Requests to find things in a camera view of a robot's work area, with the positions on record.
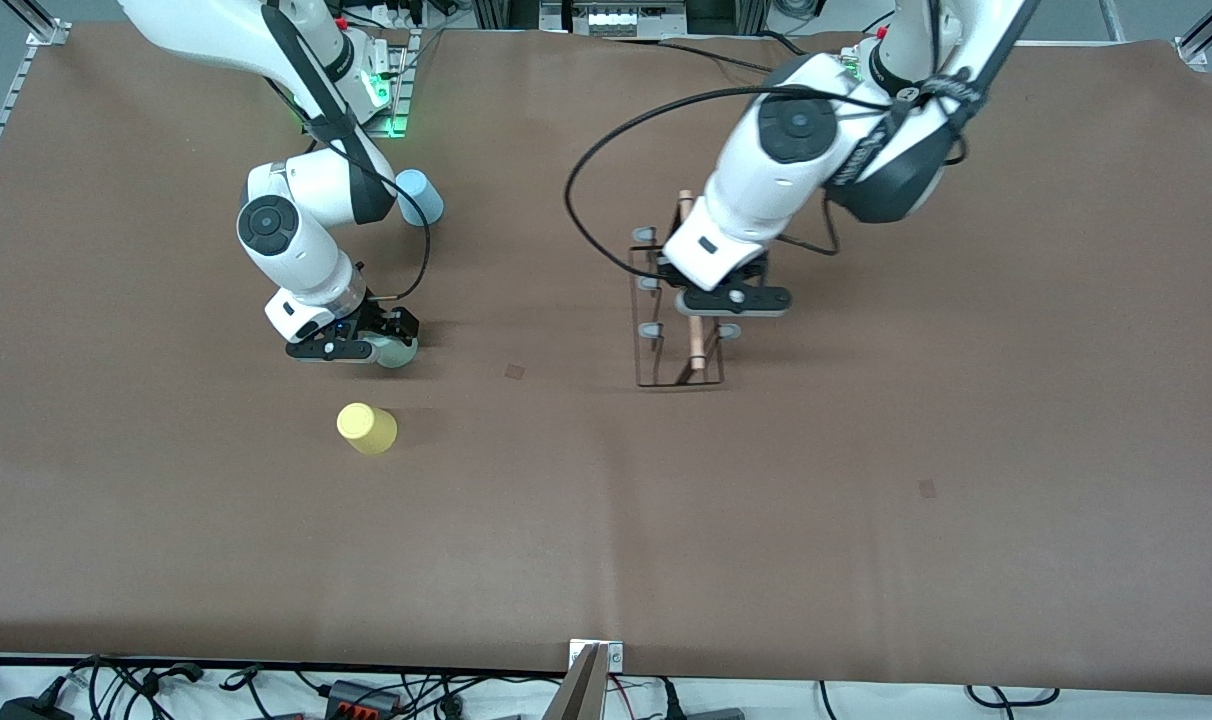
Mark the yellow plastic cup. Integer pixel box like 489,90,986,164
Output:
336,402,399,457

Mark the black wire cup holder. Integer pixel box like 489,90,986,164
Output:
628,188,742,389

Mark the light blue plastic cup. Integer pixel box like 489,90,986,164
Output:
396,168,445,227

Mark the white power strip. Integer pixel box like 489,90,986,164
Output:
566,0,689,37

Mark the brown paper table cover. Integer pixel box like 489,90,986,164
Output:
0,20,1212,696

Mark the black connector with orange levers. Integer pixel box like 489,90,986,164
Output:
328,680,403,720

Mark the black power adapter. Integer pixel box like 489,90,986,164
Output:
0,695,75,720

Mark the aluminium corner profile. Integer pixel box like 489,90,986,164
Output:
1174,0,1212,67

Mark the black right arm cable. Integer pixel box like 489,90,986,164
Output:
261,5,433,301

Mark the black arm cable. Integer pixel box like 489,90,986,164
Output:
564,65,972,271
261,5,433,301

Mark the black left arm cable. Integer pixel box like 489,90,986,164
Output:
564,65,972,271

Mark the black cable across table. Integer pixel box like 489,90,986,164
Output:
656,30,867,76

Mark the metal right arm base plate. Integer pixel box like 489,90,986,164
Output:
301,28,422,138

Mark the aluminium profile camera post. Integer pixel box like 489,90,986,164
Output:
541,640,627,720

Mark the black looped floor cable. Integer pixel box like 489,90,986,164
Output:
966,683,1062,711

